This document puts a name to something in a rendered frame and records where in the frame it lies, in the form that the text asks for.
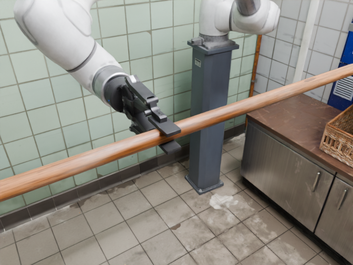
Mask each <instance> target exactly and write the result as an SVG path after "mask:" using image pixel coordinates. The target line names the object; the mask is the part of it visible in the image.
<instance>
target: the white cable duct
mask: <svg viewBox="0 0 353 265"><path fill-rule="evenodd" d="M319 1H320V0H311V2H310V7H309V11H308V16H307V21H306V25H305V30H304V34H303V39H302V43H301V47H300V51H299V56H298V61H297V65H296V70H295V75H294V79H293V83H295V82H298V81H300V80H301V77H302V73H303V69H304V65H305V60H306V56H307V52H308V47H309V43H310V38H311V35H312V31H313V27H314V22H315V18H316V14H317V10H318V5H319Z"/></svg>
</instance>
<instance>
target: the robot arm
mask: <svg viewBox="0 0 353 265"><path fill-rule="evenodd" d="M98 1H103V0H17V1H16V2H15V5H14V9H13V12H14V19H15V22H16V24H17V26H18V27H19V29H20V30H21V31H22V33H23V34H24V35H25V36H26V37H27V39H28V40H29V41H30V42H31V43H32V44H33V45H34V46H35V47H36V48H37V49H38V50H39V51H40V52H42V53H43V54H44V55H45V56H46V57H47V58H49V59H50V60H51V61H52V62H54V63H55V64H57V65H59V66H60V67H62V68H63V69H64V70H65V71H67V72H68V73H69V74H70V75H72V77H73V78H74V79H75V80H76V81H77V82H78V83H80V84H81V85H82V87H83V88H84V89H86V90H88V91H89V92H91V93H92V94H93V95H95V96H97V97H98V98H99V99H100V100H101V101H102V102H103V103H104V104H105V105H107V106H108V107H111V108H113V109H114V110H115V111H117V112H119V113H123V114H125V115H126V117H127V118H128V119H129V120H131V126H130V127H129V130H130V131H131V132H134V133H135V134H136V135H138V134H141V133H144V132H147V131H150V130H153V129H156V128H157V129H158V130H159V131H161V132H162V133H163V134H164V135H165V136H166V137H170V136H173V135H176V134H179V133H181V128H180V127H178V126H177V125H176V124H175V123H174V122H172V121H171V120H170V119H169V118H168V117H167V116H166V115H165V114H164V113H163V112H162V111H161V110H160V107H159V106H157V103H158V102H159V100H158V98H157V96H156V95H155V94H153V93H152V92H151V91H150V90H149V89H148V88H147V87H146V86H145V85H144V84H143V83H142V82H141V81H140V80H139V78H138V76H137V75H131V76H130V75H129V74H127V73H126V72H125V71H124V70H123V69H122V67H121V66H120V64H119V63H118V62H117V61H116V60H115V59H114V57H113V56H111V55H110V54H109V53H108V52H107V51H106V50H105V49H103V48H102V47H101V46H100V45H99V44H98V43H97V42H96V41H95V40H94V39H93V38H92V37H91V36H90V34H91V25H92V17H91V15H90V9H91V7H92V5H93V4H94V3H96V2H98ZM279 15H280V9H279V8H278V6H277V5H276V4H275V3H274V2H272V1H269V0H201V5H200V12H199V36H198V37H195V38H191V44H192V45H200V46H202V47H204V48H206V49H207V50H212V49H215V48H220V47H225V46H233V45H236V42H235V41H233V40H230V39H228V32H230V31H233V32H238V33H244V34H254V35H263V34H267V33H270V32H272V31H273V30H275V29H276V27H277V23H278V19H279ZM150 115H151V116H150ZM148 116H149V117H148ZM158 146H159V147H160V148H161V149H162V150H163V151H164V152H165V153H166V154H167V155H169V154H172V153H174V152H177V151H179V150H181V146H180V145H179V144H178V143H177V142H176V141H175V140H172V141H168V142H165V143H163V144H160V145H158Z"/></svg>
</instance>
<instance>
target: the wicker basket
mask: <svg viewBox="0 0 353 265"><path fill-rule="evenodd" d="M319 149H320V150H321V151H323V152H325V153H327V154H329V155H330V156H332V157H334V158H336V159H338V160H339V161H341V162H343V163H345V164H346V165H348V166H349V167H351V168H353V104H352V105H351V106H349V107H348V108H347V109H345V110H344V111H342V113H340V114H338V116H336V117H334V119H332V120H331V121H330V122H328V123H327V124H326V127H325V130H324V133H323V137H322V139H321V142H320V146H319Z"/></svg>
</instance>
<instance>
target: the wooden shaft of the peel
mask: <svg viewBox="0 0 353 265"><path fill-rule="evenodd" d="M352 75H353V64H349V65H346V66H343V67H340V68H337V69H334V70H331V71H328V72H325V73H322V74H319V75H316V76H313V77H310V78H307V79H304V80H301V81H298V82H295V83H292V84H289V85H286V86H283V87H280V88H276V89H273V90H270V91H267V92H265V93H262V94H259V95H256V96H253V97H250V98H247V99H243V100H240V101H237V102H235V103H232V104H229V105H226V106H223V107H220V108H217V109H214V110H210V111H207V112H204V113H201V114H198V115H195V116H192V117H189V118H186V119H183V120H180V121H177V122H174V123H175V124H176V125H177V126H178V127H180V128H181V133H179V134H176V135H173V136H170V137H166V136H165V135H164V134H163V133H162V132H161V131H159V130H158V129H157V128H156V129H153V130H150V131H147V132H144V133H141V134H138V135H135V136H132V137H129V138H126V139H123V140H120V141H116V142H113V143H111V144H108V145H105V146H102V147H99V148H96V149H93V150H90V151H87V152H83V153H81V154H78V155H75V156H72V157H69V158H65V159H62V160H59V161H56V162H53V163H50V164H47V165H44V166H41V167H38V168H35V169H32V170H29V171H26V172H23V173H21V174H17V175H14V176H11V177H8V178H5V179H2V180H0V202H2V201H5V200H8V199H10V198H14V197H16V196H19V195H22V194H24V193H27V192H30V191H33V190H35V189H38V188H41V187H44V186H47V185H50V184H53V183H55V182H58V181H61V180H63V179H66V178H69V177H72V176H74V175H77V174H80V173H82V172H85V171H88V170H91V169H94V168H97V167H100V166H102V165H105V164H108V163H110V162H113V161H116V160H119V159H121V158H124V157H127V156H130V155H133V154H136V153H138V152H141V151H144V150H146V149H149V148H152V147H155V146H158V145H160V144H163V143H165V142H168V141H172V140H174V139H177V138H180V137H183V136H185V135H188V134H191V133H194V132H196V131H199V130H202V129H204V128H208V127H211V126H213V125H216V124H219V123H222V122H224V121H227V120H230V119H232V118H235V117H238V116H241V115H243V114H247V113H249V112H252V111H255V110H257V109H260V108H263V107H266V106H269V105H271V104H274V103H277V102H279V101H282V100H285V99H288V98H291V97H294V96H296V95H299V94H302V93H305V92H307V91H310V90H313V89H315V88H318V87H321V86H324V85H327V84H330V83H333V82H335V81H338V80H341V79H343V78H346V77H349V76H352Z"/></svg>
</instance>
